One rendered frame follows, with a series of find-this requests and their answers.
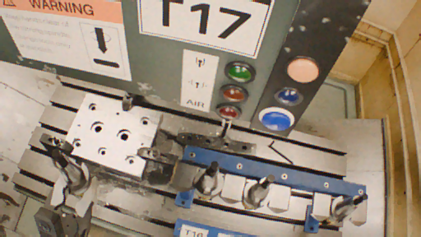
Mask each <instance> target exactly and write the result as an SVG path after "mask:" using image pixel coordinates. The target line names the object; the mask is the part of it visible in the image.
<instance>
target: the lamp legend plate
mask: <svg viewBox="0 0 421 237"><path fill-rule="evenodd" d="M218 60H219V57H216V56H213V55H206V54H203V53H197V52H193V51H190V50H186V49H184V55H183V76H182V97H181V105H183V106H187V107H190V108H193V109H196V110H200V111H204V112H207V113H209V108H210V104H211V96H212V91H213V87H214V81H215V74H216V69H217V64H218Z"/></svg>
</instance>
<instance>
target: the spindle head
mask: <svg viewBox="0 0 421 237"><path fill-rule="evenodd" d="M109 1H115V2H120V3H121V4H122V6H121V7H122V10H123V11H122V14H123V24H124V26H123V28H124V30H125V33H124V34H125V38H126V46H127V56H128V60H129V67H130V71H131V79H132V80H131V81H129V80H126V79H120V78H116V77H111V76H105V75H103V74H99V73H94V72H89V71H84V70H81V69H79V68H78V69H76V68H73V67H66V66H61V65H58V64H54V63H47V62H43V61H40V60H36V59H32V58H24V57H23V56H22V55H21V53H20V50H19V49H18V48H17V45H16V43H15V41H14V39H13V38H12V36H11V33H10V31H9V29H8V28H7V26H6V24H5V21H4V20H3V18H2V16H1V14H0V61H2V62H6V63H11V64H15V65H19V66H23V67H28V68H31V69H35V70H40V71H42V72H48V73H53V74H56V75H60V76H63V77H70V78H72V79H77V80H80V81H88V82H90V83H93V84H96V85H101V86H107V87H110V88H113V89H116V90H117V89H119V90H122V91H127V92H131V93H134V94H137V95H143V96H146V97H153V98H156V99H159V100H165V101H168V102H172V103H176V104H181V97H182V76H183V55H184V49H186V50H190V51H193V52H197V53H203V54H206V55H213V56H216V57H219V60H218V64H217V69H216V74H215V81H214V87H213V91H212V96H211V100H210V108H209V112H210V113H213V114H215V107H216V106H217V105H219V104H223V103H229V102H228V101H226V100H224V99H223V98H222V97H221V95H220V94H219V92H220V88H222V87H223V86H226V85H230V84H233V85H238V86H241V87H242V88H244V89H245V90H246V91H247V93H248V98H247V100H246V101H244V102H243V103H240V104H233V103H230V104H233V105H236V106H238V108H239V109H240V110H241V112H242V115H241V117H240V118H239V119H240V120H244V121H248V122H251V121H252V119H253V116H254V114H255V113H256V111H257V107H258V105H259V103H260V100H261V98H262V96H263V94H262V93H263V91H264V90H265V88H266V84H267V82H268V81H269V78H270V76H271V74H272V72H273V68H274V66H275V63H276V61H277V59H278V56H279V54H280V51H281V49H282V46H283V43H284V41H285V37H286V35H287V34H288V30H289V28H290V26H291V25H290V24H291V23H292V20H293V18H294V15H295V12H296V10H297V7H298V3H299V2H300V0H275V1H274V5H273V7H272V9H271V14H270V16H269V18H268V19H269V21H268V23H267V24H266V30H265V33H264V35H263V37H262V40H261V45H260V48H259V50H258V53H257V56H256V58H252V57H248V56H245V55H242V54H237V53H230V52H227V51H224V50H220V49H214V48H211V47H207V46H204V45H200V44H194V43H190V42H183V41H180V40H176V39H170V38H168V39H167V38H164V37H161V36H158V35H156V36H154V35H148V34H142V33H141V32H140V27H139V23H140V22H139V17H138V14H139V12H138V2H137V0H134V1H132V0H109ZM231 62H232V63H233V62H244V63H247V64H249V65H251V66H252V67H253V68H254V69H255V71H256V77H255V79H254V81H252V82H250V83H248V84H244V85H241V84H236V83H234V82H231V80H230V79H228V78H227V76H226V75H225V73H224V67H225V65H226V64H227V63H231Z"/></svg>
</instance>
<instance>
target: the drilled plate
mask: <svg viewBox="0 0 421 237"><path fill-rule="evenodd" d="M91 102H93V104H92V103H91ZM87 105H89V107H87ZM95 108H97V110H96V109H95ZM84 110H85V111H84ZM93 110H95V111H93ZM106 110H107V111H106ZM90 111H92V112H90ZM121 111H122V112H121ZM126 112H127V111H126ZM126 112H125V111H124V110H122V102H119V101H116V100H111V99H105V98H102V97H98V96H96V95H91V94H86V97H85V99H84V100H83V102H82V105H81V107H80V108H79V112H78V113H77V114H76V118H75V119H74V121H73V123H72V126H71V127H70V131H69V132H68V135H67V137H66V141H68V142H70V143H71V144H72V145H73V146H74V148H75V149H74V148H73V150H72V152H69V153H67V152H65V151H62V153H63V154H64V155H65V156H68V157H71V158H73V159H76V160H79V161H80V162H84V163H86V164H88V165H93V166H96V167H100V168H102V169H103V170H107V171H110V172H114V173H116V174H121V175H122V176H125V177H128V178H131V179H136V180H140V181H143V179H144V176H145V173H146V169H147V167H148V162H149V161H148V160H147V159H144V158H141V157H140V156H139V155H137V153H135V150H133V149H134V147H136V146H137V147H138V148H139V147H142V146H147V147H149V148H152V149H153V147H155V143H156V141H155V140H156V138H157V136H158V132H159V130H160V125H161V124H162V121H163V115H162V113H160V112H156V111H153V110H149V109H144V108H141V107H137V106H134V105H132V107H131V108H130V109H129V110H128V112H129V113H126ZM109 113H110V114H109ZM108 115H109V116H108ZM112 115H113V116H112ZM116 117H117V118H116ZM83 119H84V120H83ZM82 120H83V121H82ZM139 120H140V122H139ZM94 121H95V122H94ZM102 121H104V125H103V123H102ZM92 123H93V125H92ZM77 124H78V125H77ZM147 124H148V125H147ZM76 125H77V126H76ZM82 126H83V127H82ZM144 126H145V127H144ZM80 127H82V128H80ZM104 129H105V130H104ZM130 129H131V130H130ZM106 130H107V131H106ZM99 131H102V132H101V134H100V132H99ZM75 132H76V133H75ZM89 133H90V134H89ZM93 133H94V134H95V135H94V134H93ZM116 133H117V134H116ZM97 134H98V135H97ZM134 134H135V135H134ZM78 135H79V136H80V137H81V140H80V137H78ZM92 135H93V136H92ZM115 135H117V136H115ZM77 137H78V138H77ZM74 138H75V139H76V140H75V139H74ZM124 138H128V139H127V140H126V141H125V142H127V143H125V142H124V141H123V139H124ZM131 138H132V140H131ZM72 139H73V140H72ZM116 139H117V140H116ZM129 139H130V140H129ZM142 139H143V140H142ZM86 140H87V142H86ZM128 140H129V141H128ZM117 141H118V142H117ZM97 142H98V143H97ZM138 142H139V143H140V144H138ZM141 142H142V143H141ZM87 143H88V144H87ZM123 143H124V144H123ZM116 144H117V145H116ZM125 144H127V145H125ZM79 145H81V146H79ZM92 145H93V146H92ZM110 145H111V146H110ZM138 145H139V146H138ZM97 146H98V147H97ZM101 146H102V147H101ZM77 147H78V150H77V149H76V148H77ZM79 147H80V148H79ZM106 147H107V149H106ZM126 148H127V149H126ZM86 149H87V150H88V151H87V150H86ZM89 151H90V152H89ZM97 152H98V153H99V154H97ZM129 153H130V154H131V155H130V154H129ZM133 153H135V154H133ZM128 154H129V155H128ZM125 155H128V157H127V158H125V157H124V156H125ZM134 155H135V156H134ZM136 155H137V156H138V157H136ZM106 156H107V157H106ZM124 158H125V159H126V160H125V161H123V160H124ZM136 158H140V159H138V160H137V161H136Z"/></svg>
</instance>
